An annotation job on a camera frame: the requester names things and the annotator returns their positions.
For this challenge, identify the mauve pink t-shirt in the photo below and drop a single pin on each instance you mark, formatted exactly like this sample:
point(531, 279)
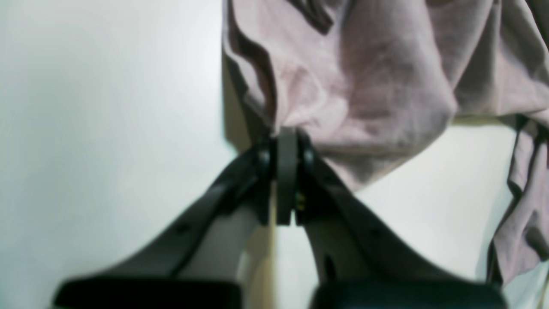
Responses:
point(374, 82)

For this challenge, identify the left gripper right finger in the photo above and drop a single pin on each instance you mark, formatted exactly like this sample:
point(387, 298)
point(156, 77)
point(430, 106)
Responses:
point(361, 262)

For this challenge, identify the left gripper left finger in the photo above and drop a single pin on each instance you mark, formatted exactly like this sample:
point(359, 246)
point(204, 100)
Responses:
point(194, 262)

